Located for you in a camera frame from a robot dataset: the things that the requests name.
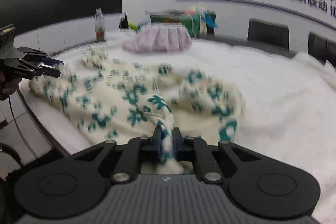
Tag cream garment teal flower print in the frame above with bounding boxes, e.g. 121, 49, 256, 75
29, 48, 245, 174

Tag clear plastic bottle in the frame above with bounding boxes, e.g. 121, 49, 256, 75
94, 9, 105, 42

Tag black walkie talkie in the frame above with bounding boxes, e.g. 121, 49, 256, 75
118, 13, 129, 30

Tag white towel table cover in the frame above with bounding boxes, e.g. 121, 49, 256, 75
20, 31, 335, 223

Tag yellow green toy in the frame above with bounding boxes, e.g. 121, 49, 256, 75
128, 22, 140, 31

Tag pink floral skirt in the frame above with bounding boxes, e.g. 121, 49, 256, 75
122, 23, 192, 53

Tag blue plastic bag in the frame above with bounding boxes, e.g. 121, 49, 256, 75
201, 10, 218, 29

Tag green cardboard box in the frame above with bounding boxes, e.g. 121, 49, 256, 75
146, 9, 217, 38

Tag black chair back left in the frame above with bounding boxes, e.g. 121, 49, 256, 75
248, 18, 289, 50

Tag black chair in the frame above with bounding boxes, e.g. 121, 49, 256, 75
307, 32, 336, 67
248, 18, 289, 50

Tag black chair back right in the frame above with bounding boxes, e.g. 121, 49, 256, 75
307, 32, 336, 67

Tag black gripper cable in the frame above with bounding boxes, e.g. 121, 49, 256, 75
7, 93, 35, 159

